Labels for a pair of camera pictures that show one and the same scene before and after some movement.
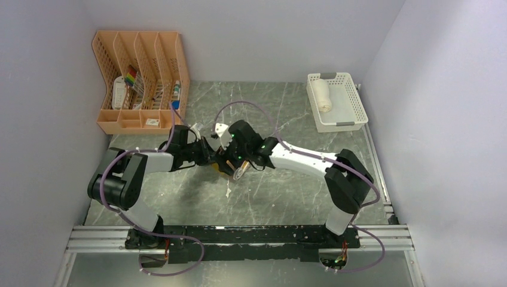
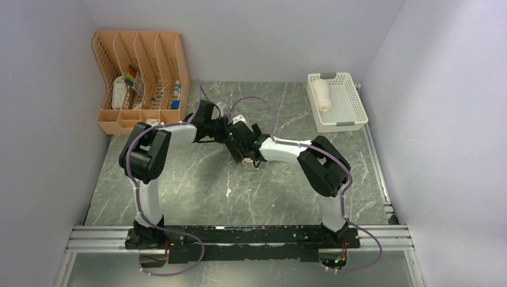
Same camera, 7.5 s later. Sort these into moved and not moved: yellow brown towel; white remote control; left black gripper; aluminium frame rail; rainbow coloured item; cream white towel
Moved: yellow brown towel; left black gripper
Not moved: white remote control; aluminium frame rail; cream white towel; rainbow coloured item
